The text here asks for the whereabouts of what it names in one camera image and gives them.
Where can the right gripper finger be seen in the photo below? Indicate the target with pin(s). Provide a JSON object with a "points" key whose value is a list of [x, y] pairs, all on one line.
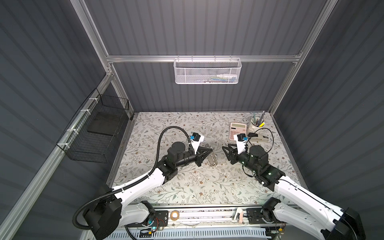
{"points": [[230, 149], [232, 157]]}

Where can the black white stapler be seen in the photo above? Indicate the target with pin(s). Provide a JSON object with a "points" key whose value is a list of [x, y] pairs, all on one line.
{"points": [[258, 138]]}

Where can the black wire basket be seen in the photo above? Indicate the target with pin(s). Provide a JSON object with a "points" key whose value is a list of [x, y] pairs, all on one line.
{"points": [[98, 131]]}

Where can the tape roll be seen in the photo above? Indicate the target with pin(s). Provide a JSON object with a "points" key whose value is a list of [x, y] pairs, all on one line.
{"points": [[174, 215]]}

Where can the white pink small device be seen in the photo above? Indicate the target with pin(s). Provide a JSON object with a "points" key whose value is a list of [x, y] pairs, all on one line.
{"points": [[239, 215]]}

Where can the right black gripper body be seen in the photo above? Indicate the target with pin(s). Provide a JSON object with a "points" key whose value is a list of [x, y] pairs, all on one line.
{"points": [[242, 158]]}

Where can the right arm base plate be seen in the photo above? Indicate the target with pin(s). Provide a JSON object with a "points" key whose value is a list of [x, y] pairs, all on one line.
{"points": [[255, 216]]}

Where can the pink calculator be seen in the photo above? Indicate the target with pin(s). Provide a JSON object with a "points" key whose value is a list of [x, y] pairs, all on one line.
{"points": [[235, 129]]}

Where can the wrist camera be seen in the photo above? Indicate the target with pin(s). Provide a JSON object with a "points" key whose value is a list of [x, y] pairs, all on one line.
{"points": [[195, 140], [241, 142]]}

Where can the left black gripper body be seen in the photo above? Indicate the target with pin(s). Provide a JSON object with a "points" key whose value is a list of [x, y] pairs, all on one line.
{"points": [[197, 156]]}

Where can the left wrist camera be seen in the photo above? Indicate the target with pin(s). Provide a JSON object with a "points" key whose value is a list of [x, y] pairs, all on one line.
{"points": [[195, 140]]}

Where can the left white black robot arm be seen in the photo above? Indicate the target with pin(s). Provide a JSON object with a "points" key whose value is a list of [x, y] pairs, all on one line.
{"points": [[105, 215]]}

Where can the white pen cup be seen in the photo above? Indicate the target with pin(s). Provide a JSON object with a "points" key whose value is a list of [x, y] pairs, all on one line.
{"points": [[256, 122]]}

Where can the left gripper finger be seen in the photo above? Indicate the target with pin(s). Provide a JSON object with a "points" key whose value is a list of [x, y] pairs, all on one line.
{"points": [[205, 151], [205, 159]]}

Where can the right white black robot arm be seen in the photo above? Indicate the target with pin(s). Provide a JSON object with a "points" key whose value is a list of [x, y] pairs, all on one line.
{"points": [[316, 216]]}

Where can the white wire mesh basket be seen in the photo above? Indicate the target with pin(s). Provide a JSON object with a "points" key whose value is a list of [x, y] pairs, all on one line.
{"points": [[207, 71]]}

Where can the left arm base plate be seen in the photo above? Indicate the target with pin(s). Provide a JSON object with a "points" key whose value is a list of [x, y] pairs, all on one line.
{"points": [[160, 219]]}

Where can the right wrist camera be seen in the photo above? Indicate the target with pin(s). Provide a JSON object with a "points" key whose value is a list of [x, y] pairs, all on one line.
{"points": [[241, 142]]}

